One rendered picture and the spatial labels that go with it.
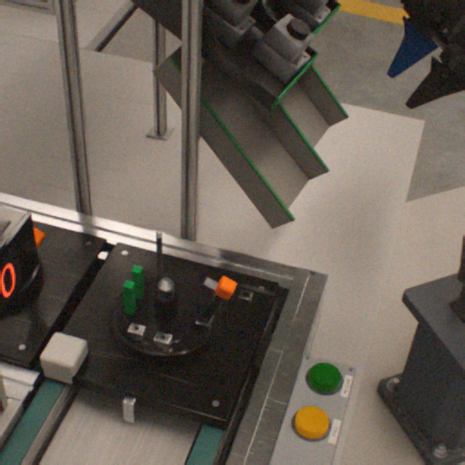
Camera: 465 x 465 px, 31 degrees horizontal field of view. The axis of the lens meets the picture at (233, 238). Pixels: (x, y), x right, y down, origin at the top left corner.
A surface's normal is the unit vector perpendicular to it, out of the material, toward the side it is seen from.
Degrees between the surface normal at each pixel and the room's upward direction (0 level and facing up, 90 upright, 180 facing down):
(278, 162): 45
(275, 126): 90
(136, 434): 0
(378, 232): 0
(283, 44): 88
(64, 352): 0
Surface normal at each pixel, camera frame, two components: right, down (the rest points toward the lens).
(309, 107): 0.66, -0.27
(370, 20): 0.05, -0.73
